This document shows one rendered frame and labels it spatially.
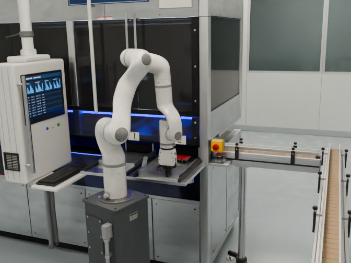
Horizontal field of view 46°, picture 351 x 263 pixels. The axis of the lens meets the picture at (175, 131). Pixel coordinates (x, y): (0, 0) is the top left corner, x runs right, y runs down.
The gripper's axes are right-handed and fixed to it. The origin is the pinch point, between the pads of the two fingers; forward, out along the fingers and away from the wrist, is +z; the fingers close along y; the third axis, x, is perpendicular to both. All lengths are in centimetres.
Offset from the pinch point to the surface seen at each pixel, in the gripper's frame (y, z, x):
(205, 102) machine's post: -11, -36, -39
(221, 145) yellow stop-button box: -21.2, -8.6, -38.2
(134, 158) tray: 37.2, 4.1, -31.3
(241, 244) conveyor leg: -33, 67, -54
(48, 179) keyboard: 77, 10, 8
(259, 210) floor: -25, 92, -170
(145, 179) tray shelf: 13.8, 4.7, 1.2
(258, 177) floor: -8, 91, -263
